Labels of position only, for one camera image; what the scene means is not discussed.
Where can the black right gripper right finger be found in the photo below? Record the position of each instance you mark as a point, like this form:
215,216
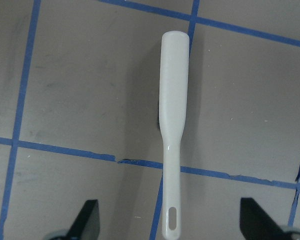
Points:
256,224

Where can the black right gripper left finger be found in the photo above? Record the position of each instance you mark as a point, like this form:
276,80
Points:
86,225

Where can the beige hand brush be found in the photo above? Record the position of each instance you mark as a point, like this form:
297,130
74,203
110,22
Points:
173,88

